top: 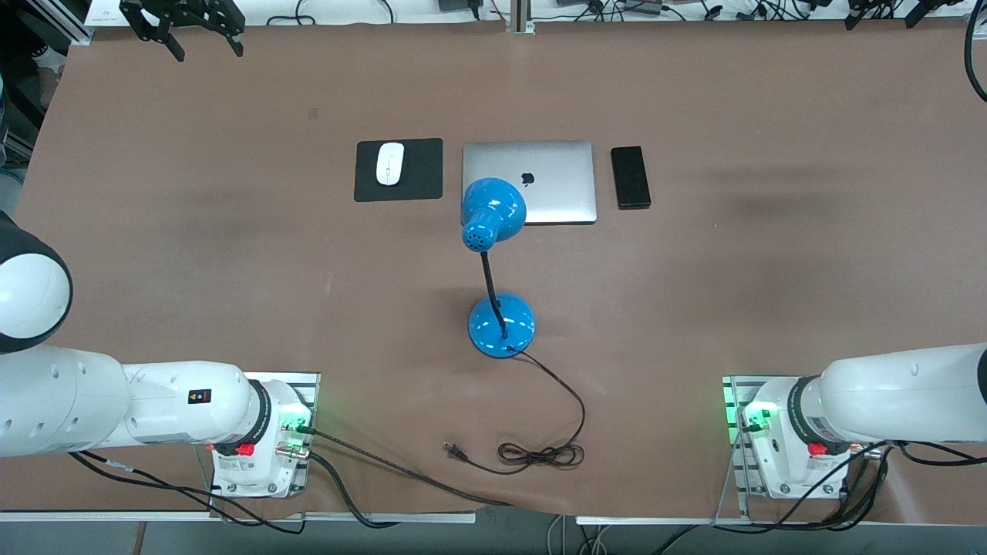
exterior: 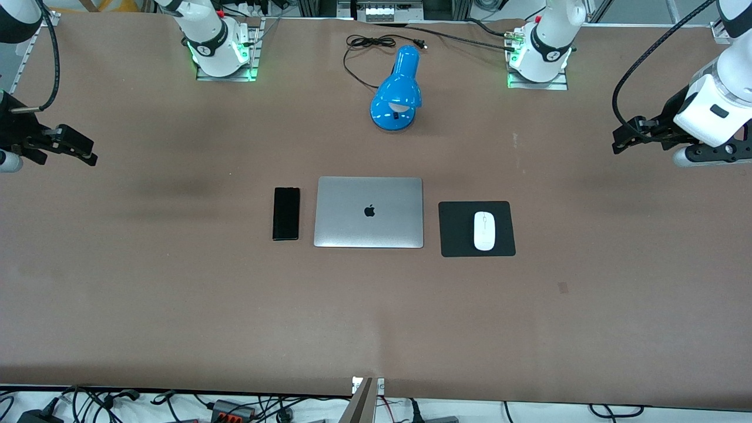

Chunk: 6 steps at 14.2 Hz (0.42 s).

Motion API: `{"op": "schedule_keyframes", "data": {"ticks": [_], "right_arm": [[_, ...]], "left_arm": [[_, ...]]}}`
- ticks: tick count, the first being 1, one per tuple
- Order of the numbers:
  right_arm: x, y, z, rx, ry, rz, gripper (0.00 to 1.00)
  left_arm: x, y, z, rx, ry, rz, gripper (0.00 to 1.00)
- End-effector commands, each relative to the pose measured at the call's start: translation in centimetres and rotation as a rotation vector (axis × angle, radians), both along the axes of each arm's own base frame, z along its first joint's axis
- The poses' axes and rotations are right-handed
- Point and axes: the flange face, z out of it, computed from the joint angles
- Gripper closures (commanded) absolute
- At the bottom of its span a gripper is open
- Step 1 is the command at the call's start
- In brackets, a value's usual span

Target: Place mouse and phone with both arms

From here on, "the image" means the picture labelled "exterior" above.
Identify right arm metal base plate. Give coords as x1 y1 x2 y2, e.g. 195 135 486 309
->
196 18 260 82

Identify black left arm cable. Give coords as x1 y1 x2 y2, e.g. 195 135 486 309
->
612 0 719 133

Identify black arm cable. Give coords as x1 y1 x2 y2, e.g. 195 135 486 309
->
612 0 719 133
9 0 61 113

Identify grey camera stand post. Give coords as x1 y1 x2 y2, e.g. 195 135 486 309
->
347 377 377 423

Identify black mouse pad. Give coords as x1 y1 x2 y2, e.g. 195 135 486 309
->
438 201 516 258

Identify blue desk lamp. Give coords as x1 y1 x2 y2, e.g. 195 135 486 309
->
370 45 422 132

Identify silver closed laptop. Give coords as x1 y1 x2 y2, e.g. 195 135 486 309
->
313 176 425 249

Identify white power strip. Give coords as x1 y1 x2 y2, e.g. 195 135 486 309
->
364 5 401 23

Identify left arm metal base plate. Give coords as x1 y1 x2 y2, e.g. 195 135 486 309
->
506 26 569 90

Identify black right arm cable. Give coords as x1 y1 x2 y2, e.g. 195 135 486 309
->
9 0 61 113

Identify long black table cable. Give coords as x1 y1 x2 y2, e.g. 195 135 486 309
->
376 22 521 53

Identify black box with orange plugs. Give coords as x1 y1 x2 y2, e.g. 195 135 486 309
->
213 399 257 422

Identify black lamp power cable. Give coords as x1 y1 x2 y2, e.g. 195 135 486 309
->
343 34 428 90

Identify white computer mouse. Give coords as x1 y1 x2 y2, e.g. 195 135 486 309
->
474 211 495 252

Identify aluminium side rail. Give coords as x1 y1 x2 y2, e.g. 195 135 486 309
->
0 26 42 124

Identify black power adapter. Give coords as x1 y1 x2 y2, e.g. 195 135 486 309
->
16 405 64 423

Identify black smartphone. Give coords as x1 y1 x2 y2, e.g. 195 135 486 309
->
272 187 301 242

